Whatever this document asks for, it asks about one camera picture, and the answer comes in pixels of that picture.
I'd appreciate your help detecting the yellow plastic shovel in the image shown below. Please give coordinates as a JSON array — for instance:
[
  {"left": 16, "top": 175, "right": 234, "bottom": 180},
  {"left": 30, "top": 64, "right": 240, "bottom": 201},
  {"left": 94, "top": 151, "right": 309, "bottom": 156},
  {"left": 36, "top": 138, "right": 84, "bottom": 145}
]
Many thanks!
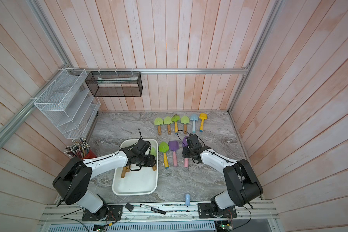
[{"left": 199, "top": 113, "right": 208, "bottom": 132}]

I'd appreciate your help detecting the white wire shelf rack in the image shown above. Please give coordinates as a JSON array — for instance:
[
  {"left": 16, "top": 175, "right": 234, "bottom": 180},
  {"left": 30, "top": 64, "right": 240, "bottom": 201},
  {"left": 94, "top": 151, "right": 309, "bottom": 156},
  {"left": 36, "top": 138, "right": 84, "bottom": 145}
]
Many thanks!
[{"left": 34, "top": 69, "right": 101, "bottom": 139}]

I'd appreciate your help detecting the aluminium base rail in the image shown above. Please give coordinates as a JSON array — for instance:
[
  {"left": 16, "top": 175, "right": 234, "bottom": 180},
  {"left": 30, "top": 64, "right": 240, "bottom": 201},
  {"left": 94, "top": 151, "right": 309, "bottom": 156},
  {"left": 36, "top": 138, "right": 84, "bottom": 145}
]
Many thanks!
[{"left": 36, "top": 199, "right": 285, "bottom": 232}]

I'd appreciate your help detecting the black marker pen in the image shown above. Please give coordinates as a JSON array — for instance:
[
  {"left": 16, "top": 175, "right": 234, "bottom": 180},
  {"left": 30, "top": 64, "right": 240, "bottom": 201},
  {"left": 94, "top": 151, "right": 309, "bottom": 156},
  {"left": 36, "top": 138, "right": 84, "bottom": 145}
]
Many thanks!
[{"left": 140, "top": 204, "right": 166, "bottom": 215}]

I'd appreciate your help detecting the red pencil cup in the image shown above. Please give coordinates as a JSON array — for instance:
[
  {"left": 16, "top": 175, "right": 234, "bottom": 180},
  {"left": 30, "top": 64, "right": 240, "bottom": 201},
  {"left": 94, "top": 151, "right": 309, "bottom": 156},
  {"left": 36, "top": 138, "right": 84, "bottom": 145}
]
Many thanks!
[{"left": 63, "top": 138, "right": 96, "bottom": 159}]

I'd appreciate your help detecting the bright green yellow-handled shovel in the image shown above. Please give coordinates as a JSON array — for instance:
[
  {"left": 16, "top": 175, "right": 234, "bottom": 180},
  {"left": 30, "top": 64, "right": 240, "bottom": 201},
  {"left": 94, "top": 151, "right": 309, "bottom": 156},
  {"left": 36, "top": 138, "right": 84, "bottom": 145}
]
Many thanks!
[{"left": 172, "top": 114, "right": 180, "bottom": 134}]

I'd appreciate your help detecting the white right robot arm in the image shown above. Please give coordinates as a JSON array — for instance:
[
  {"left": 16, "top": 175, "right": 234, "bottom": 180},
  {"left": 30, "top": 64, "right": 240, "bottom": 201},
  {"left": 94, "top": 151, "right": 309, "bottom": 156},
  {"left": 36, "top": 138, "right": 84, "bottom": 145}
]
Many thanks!
[{"left": 182, "top": 134, "right": 264, "bottom": 218}]

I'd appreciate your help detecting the small black block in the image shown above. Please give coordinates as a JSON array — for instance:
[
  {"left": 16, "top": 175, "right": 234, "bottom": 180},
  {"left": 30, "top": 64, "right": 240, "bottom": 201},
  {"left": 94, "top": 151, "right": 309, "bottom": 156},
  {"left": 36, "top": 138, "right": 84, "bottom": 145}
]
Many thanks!
[{"left": 125, "top": 203, "right": 134, "bottom": 212}]

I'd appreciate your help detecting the white storage box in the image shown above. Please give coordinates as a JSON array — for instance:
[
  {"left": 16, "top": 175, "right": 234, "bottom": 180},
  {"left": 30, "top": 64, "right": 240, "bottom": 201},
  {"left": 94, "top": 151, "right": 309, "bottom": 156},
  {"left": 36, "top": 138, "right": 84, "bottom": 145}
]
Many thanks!
[{"left": 112, "top": 138, "right": 159, "bottom": 196}]

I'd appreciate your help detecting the light blue small bottle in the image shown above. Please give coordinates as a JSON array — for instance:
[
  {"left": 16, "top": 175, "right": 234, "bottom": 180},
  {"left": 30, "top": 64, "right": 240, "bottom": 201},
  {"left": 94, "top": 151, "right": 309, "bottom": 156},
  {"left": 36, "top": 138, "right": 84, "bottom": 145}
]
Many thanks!
[{"left": 185, "top": 192, "right": 190, "bottom": 207}]

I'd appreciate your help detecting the green shovel wooden handle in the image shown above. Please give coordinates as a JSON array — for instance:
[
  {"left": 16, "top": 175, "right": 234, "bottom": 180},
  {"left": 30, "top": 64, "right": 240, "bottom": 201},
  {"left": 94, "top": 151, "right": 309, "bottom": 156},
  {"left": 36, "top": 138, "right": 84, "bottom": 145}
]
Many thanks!
[
  {"left": 154, "top": 118, "right": 163, "bottom": 136},
  {"left": 163, "top": 117, "right": 173, "bottom": 134}
]

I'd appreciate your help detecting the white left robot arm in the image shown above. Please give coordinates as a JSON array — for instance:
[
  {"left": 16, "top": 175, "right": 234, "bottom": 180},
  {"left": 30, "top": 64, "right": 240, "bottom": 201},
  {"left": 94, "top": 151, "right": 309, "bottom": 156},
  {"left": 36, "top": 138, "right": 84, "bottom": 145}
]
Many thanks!
[{"left": 53, "top": 139, "right": 157, "bottom": 220}]

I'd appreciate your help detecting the light blue shovel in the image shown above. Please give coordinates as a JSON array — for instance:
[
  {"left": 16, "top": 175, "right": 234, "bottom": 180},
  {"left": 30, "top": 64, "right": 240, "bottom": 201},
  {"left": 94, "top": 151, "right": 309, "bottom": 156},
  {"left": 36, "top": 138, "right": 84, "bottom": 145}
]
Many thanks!
[{"left": 190, "top": 114, "right": 199, "bottom": 133}]

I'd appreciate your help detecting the pink handled purple shovel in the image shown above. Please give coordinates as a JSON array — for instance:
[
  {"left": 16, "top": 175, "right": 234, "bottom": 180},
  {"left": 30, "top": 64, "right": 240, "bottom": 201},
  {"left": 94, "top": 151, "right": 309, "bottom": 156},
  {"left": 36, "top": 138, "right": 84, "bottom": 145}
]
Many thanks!
[{"left": 168, "top": 140, "right": 179, "bottom": 167}]

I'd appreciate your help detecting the black mesh basket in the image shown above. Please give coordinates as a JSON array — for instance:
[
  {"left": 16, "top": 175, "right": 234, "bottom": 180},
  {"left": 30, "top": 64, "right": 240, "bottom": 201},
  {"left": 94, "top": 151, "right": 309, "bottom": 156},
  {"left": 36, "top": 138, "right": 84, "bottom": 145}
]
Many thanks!
[{"left": 86, "top": 71, "right": 143, "bottom": 97}]

